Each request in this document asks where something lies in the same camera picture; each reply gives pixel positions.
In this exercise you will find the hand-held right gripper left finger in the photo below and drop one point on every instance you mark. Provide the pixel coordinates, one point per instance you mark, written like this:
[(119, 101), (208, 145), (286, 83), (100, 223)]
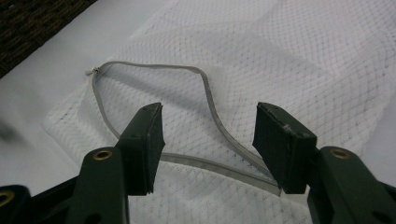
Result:
[(140, 149)]

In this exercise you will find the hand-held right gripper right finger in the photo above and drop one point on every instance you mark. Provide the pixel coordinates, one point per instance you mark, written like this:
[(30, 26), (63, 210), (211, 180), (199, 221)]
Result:
[(283, 146)]

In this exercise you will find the white mesh laundry bag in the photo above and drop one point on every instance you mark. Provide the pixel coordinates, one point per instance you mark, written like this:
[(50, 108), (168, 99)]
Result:
[(280, 62)]

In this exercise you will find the brown wicker basket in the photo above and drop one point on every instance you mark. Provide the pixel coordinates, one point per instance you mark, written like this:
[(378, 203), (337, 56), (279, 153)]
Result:
[(28, 28)]

